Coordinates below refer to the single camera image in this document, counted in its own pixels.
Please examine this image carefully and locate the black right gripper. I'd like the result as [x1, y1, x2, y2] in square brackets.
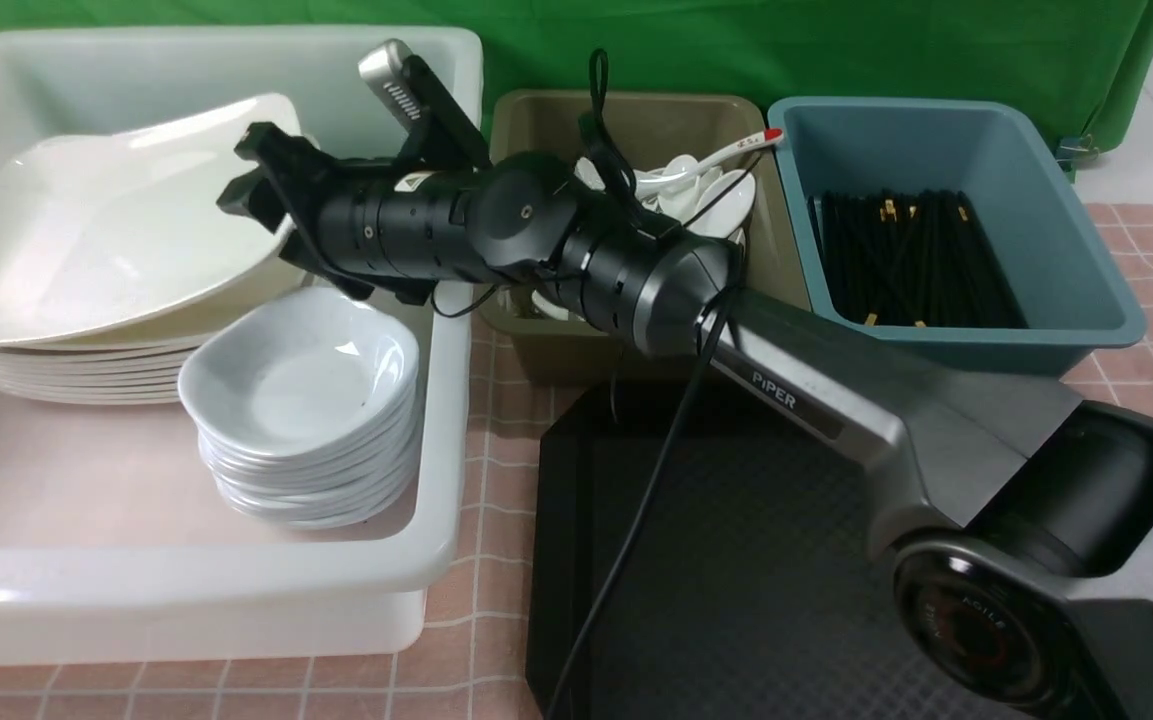
[218, 122, 467, 306]

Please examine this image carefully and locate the small white bowl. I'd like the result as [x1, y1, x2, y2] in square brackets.
[178, 287, 421, 459]

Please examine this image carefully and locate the white square rice plate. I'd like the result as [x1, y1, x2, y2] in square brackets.
[0, 93, 302, 347]

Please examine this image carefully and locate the white ceramic soup spoon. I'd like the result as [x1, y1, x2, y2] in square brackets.
[635, 128, 785, 198]

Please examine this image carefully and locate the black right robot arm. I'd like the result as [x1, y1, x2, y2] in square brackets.
[218, 120, 1153, 719]

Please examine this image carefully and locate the stack of small white bowls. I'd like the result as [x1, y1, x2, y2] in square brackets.
[197, 408, 424, 530]

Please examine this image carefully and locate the stack of white square plates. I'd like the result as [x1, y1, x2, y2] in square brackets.
[0, 263, 312, 406]

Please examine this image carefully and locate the pile of white soup spoons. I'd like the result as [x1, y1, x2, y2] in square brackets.
[496, 155, 759, 323]

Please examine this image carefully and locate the pink checkered tablecloth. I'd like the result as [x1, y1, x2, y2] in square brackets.
[0, 204, 1153, 719]

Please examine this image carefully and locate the large white plastic tub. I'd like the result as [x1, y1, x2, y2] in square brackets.
[0, 27, 483, 666]

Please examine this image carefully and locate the black serving tray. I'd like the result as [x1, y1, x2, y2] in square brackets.
[523, 381, 1153, 720]

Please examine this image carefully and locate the pile of black chopsticks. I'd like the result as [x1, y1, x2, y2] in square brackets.
[808, 190, 1028, 329]

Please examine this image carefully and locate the teal blue chopstick bin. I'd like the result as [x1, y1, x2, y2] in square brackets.
[767, 97, 1147, 378]

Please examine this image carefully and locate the green backdrop cloth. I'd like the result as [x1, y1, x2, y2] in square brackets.
[0, 1, 1153, 165]

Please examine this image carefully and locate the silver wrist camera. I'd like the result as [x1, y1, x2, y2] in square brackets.
[357, 38, 492, 170]

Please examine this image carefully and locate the black cable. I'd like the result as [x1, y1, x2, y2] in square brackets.
[544, 48, 767, 720]

